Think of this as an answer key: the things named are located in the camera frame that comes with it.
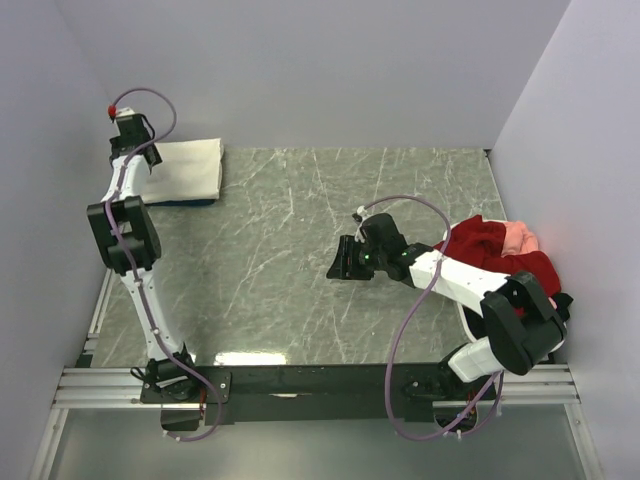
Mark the black t shirt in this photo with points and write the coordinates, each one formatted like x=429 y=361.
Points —
x=562 y=302

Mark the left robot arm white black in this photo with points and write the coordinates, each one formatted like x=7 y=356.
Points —
x=129 y=246

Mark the black base crossbar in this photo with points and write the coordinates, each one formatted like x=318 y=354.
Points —
x=225 y=395

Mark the aluminium frame rail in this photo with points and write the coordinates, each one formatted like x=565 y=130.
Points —
x=86 y=388

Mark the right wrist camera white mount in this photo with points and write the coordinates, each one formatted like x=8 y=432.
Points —
x=360 y=216

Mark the white laundry basket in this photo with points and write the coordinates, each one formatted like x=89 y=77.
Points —
x=474 y=328

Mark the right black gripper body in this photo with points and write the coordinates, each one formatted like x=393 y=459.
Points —
x=379 y=258

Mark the red t shirt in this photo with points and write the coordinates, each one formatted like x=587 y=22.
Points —
x=478 y=242

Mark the folded blue t shirt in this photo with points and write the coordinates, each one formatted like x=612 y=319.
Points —
x=190 y=203

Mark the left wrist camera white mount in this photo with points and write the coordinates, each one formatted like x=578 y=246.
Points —
x=115 y=112

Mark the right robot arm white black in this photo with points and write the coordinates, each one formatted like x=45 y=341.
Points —
x=520 y=325

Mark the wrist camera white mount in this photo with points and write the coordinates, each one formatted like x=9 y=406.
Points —
x=360 y=216
x=115 y=112

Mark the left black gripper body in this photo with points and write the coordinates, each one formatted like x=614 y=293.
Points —
x=116 y=142

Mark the white t shirt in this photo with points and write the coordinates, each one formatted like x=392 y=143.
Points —
x=189 y=170

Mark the pink t shirt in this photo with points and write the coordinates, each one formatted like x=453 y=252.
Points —
x=521 y=252

